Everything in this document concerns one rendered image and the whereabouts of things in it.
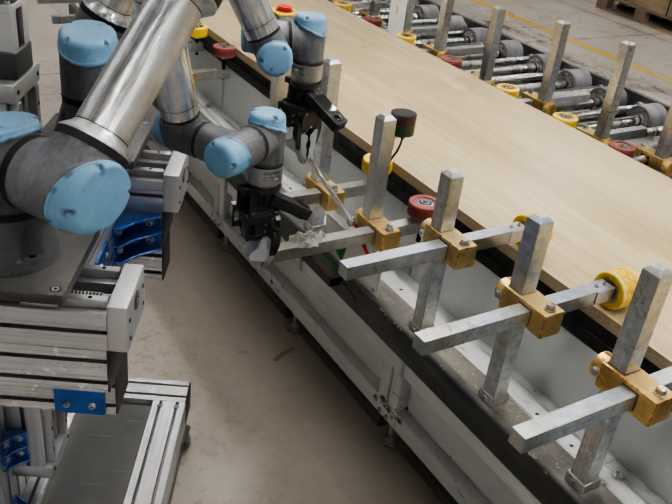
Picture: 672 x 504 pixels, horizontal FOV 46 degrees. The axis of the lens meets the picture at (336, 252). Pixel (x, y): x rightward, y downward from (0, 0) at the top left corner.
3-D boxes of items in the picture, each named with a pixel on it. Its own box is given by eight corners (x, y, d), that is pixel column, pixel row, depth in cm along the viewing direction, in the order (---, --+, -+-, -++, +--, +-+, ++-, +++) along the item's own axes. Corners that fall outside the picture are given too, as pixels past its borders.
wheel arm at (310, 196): (234, 220, 195) (235, 205, 193) (229, 214, 197) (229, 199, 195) (382, 195, 216) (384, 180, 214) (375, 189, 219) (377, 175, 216)
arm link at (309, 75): (330, 63, 187) (307, 69, 182) (328, 82, 190) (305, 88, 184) (306, 54, 191) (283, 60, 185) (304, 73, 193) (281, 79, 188)
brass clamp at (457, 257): (452, 271, 163) (457, 250, 160) (414, 240, 172) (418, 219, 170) (475, 265, 166) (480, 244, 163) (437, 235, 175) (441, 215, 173)
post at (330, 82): (311, 235, 215) (330, 61, 191) (305, 229, 218) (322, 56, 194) (322, 233, 217) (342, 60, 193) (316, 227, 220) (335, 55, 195)
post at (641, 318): (579, 498, 144) (662, 274, 120) (565, 484, 147) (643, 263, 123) (592, 492, 146) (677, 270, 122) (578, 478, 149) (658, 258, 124)
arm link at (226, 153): (186, 169, 153) (222, 152, 161) (234, 187, 148) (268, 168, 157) (187, 130, 149) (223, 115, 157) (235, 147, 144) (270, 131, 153)
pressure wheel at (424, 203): (414, 251, 193) (422, 209, 187) (395, 236, 199) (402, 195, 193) (440, 246, 197) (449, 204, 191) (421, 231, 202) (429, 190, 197)
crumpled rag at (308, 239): (298, 251, 174) (299, 242, 173) (284, 236, 179) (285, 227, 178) (333, 244, 179) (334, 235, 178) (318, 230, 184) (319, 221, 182)
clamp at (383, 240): (380, 253, 186) (383, 234, 183) (350, 226, 195) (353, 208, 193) (400, 249, 188) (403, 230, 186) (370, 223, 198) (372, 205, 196)
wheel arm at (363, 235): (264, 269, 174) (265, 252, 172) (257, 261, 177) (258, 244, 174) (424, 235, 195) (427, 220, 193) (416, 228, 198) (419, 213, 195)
